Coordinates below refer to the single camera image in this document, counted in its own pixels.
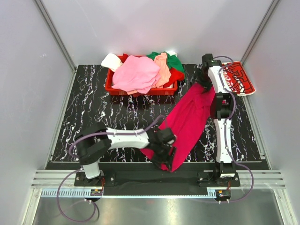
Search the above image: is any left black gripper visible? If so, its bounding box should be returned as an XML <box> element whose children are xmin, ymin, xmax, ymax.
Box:
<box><xmin>151</xmin><ymin>142</ymin><xmax>177</xmax><ymax>171</ymax></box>

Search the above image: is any magenta t shirt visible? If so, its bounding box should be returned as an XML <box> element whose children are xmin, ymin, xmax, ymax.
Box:
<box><xmin>140</xmin><ymin>83</ymin><xmax>216</xmax><ymax>173</ymax></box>

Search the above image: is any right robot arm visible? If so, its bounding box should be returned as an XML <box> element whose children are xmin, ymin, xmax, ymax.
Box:
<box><xmin>199</xmin><ymin>53</ymin><xmax>236</xmax><ymax>187</ymax></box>

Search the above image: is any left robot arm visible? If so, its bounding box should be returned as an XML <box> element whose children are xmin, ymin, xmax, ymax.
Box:
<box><xmin>71</xmin><ymin>123</ymin><xmax>177</xmax><ymax>186</ymax></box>

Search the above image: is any red white printed folded shirt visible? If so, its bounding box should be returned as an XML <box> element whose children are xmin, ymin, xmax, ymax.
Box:
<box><xmin>222</xmin><ymin>61</ymin><xmax>256</xmax><ymax>96</ymax></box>

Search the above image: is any red t shirt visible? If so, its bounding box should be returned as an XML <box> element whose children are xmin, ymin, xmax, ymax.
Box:
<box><xmin>164</xmin><ymin>68</ymin><xmax>185</xmax><ymax>88</ymax></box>

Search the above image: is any red plastic bin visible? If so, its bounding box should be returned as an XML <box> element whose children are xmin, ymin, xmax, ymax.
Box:
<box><xmin>105</xmin><ymin>55</ymin><xmax>179</xmax><ymax>96</ymax></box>

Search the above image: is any green t shirt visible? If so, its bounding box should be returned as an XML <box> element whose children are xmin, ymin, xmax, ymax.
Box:
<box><xmin>146</xmin><ymin>51</ymin><xmax>185</xmax><ymax>78</ymax></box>

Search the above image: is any peach t shirt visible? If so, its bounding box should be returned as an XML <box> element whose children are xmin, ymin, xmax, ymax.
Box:
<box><xmin>154</xmin><ymin>52</ymin><xmax>171</xmax><ymax>88</ymax></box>

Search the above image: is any right connector box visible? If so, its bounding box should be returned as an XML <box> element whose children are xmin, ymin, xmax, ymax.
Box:
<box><xmin>215</xmin><ymin>189</ymin><xmax>231</xmax><ymax>204</ymax></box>

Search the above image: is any connector box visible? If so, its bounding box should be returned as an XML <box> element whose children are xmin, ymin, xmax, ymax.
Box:
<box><xmin>90</xmin><ymin>189</ymin><xmax>103</xmax><ymax>196</ymax></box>
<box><xmin>215</xmin><ymin>189</ymin><xmax>231</xmax><ymax>204</ymax></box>

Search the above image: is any light pink t shirt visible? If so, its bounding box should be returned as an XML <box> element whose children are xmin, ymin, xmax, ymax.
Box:
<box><xmin>112</xmin><ymin>55</ymin><xmax>160</xmax><ymax>94</ymax></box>

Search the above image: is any left connector box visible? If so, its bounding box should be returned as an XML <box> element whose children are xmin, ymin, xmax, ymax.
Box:
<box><xmin>90</xmin><ymin>189</ymin><xmax>103</xmax><ymax>196</ymax></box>

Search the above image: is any black marble pattern mat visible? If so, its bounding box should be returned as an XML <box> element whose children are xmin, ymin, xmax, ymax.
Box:
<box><xmin>50</xmin><ymin>64</ymin><xmax>261</xmax><ymax>162</ymax></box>

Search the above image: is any white cloth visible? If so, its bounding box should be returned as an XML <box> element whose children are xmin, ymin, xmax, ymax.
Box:
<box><xmin>101</xmin><ymin>53</ymin><xmax>123</xmax><ymax>72</ymax></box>

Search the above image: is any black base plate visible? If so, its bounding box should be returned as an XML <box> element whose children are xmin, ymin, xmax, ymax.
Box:
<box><xmin>74</xmin><ymin>162</ymin><xmax>240</xmax><ymax>198</ymax></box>

